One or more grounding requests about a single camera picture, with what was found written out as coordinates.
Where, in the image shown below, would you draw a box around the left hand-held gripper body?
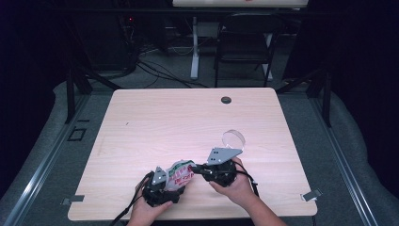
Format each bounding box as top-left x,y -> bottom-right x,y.
143,166 -> 182,208

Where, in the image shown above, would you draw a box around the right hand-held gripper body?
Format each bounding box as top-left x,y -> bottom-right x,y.
201,147 -> 244,188

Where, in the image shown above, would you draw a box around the pink plastic snack bag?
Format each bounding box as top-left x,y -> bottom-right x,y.
164,159 -> 198,193

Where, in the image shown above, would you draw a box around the person's left hand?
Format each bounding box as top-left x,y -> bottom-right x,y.
127,183 -> 174,225

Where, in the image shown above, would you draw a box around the person's right hand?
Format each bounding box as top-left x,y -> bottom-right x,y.
209,156 -> 256,207

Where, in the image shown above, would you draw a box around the grey tape strip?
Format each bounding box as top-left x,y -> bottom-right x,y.
60,194 -> 86,206
300,187 -> 324,202

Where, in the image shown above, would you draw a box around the white desk leg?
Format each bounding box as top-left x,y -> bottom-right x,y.
189,16 -> 201,81

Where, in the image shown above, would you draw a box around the black metal stand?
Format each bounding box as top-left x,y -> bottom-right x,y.
276,66 -> 333,128
64,60 -> 124,125

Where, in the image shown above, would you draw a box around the black folding chair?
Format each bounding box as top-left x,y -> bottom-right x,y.
214,12 -> 285,89

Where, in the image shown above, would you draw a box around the black equipment with red light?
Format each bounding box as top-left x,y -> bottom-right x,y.
73,12 -> 139,72

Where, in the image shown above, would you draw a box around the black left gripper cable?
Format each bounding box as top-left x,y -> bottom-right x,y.
108,170 -> 155,226

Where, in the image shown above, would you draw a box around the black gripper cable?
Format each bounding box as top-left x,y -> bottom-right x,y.
233,160 -> 260,199
108,170 -> 155,226

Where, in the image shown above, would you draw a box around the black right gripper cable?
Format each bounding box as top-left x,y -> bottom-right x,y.
233,160 -> 260,199

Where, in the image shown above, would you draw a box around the black floor cables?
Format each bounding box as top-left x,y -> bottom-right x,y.
135,58 -> 210,89

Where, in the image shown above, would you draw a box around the aluminium floor rail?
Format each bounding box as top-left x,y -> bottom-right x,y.
309,93 -> 380,226
2,93 -> 91,226

